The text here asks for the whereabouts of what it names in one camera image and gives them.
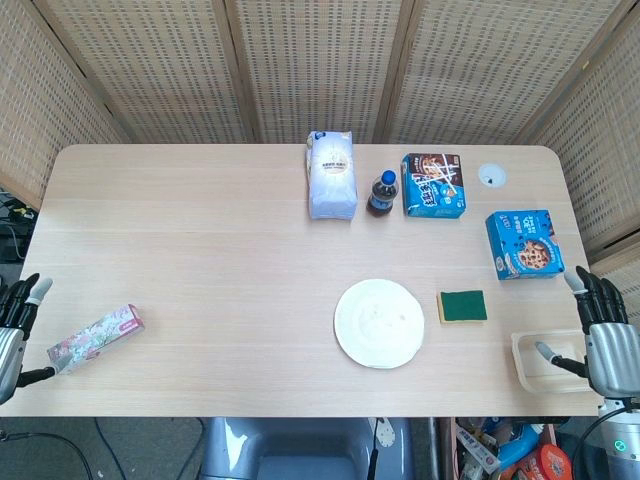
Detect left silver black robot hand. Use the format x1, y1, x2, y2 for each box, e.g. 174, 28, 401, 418
0, 272, 59, 407

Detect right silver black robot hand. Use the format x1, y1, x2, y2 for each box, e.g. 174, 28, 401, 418
534, 265, 640, 400

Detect green yellow sponge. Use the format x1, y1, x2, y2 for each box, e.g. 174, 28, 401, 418
436, 289, 488, 325

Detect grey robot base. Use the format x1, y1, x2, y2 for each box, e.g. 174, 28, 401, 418
199, 417, 416, 480

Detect white round plate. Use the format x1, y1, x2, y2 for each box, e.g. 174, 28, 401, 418
333, 277, 426, 370

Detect beige plastic food container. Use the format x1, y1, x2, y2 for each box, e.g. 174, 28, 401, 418
510, 329, 601, 396

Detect floral tissue box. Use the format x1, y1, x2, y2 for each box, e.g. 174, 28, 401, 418
46, 303, 147, 376

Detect crate of assorted clutter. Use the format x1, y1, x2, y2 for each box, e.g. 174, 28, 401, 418
439, 417, 581, 480

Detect blue chocolate chip cookie box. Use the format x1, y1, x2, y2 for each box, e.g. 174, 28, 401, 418
485, 208, 568, 281

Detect blue chocolate stick biscuit box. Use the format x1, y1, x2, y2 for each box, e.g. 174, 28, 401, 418
401, 152, 470, 220

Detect cola bottle with blue cap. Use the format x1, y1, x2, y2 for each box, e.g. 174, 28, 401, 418
366, 169, 400, 219

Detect white flour bag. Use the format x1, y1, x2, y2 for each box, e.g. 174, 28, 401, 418
304, 129, 359, 221

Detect bamboo folding screen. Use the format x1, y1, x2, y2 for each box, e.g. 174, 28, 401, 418
0, 0, 640, 331

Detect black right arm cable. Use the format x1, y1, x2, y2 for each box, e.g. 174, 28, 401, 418
569, 417, 609, 480

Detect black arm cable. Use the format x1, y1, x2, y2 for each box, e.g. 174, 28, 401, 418
569, 417, 609, 480
0, 428, 99, 480

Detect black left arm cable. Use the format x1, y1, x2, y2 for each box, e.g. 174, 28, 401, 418
0, 428, 99, 480

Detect black equipment with cables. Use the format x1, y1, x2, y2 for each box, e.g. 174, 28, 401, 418
0, 188, 40, 264

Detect white table cable grommet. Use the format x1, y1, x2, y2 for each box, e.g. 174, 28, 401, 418
477, 163, 508, 189

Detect white perforated bracket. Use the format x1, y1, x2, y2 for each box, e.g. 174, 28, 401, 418
375, 418, 397, 450

